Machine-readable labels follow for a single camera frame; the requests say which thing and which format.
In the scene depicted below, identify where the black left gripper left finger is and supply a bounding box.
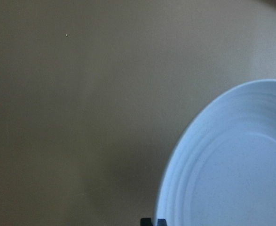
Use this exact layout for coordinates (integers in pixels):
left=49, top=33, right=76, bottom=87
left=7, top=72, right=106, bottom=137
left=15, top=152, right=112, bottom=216
left=140, top=218, right=152, bottom=226

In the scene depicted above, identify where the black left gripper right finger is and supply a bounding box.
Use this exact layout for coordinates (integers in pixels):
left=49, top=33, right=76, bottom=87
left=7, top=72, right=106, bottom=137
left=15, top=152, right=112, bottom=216
left=157, top=218, right=167, bottom=226

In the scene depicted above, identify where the blue plate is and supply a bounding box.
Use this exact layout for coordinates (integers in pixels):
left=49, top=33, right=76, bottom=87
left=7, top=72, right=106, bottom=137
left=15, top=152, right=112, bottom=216
left=152, top=80, right=276, bottom=226

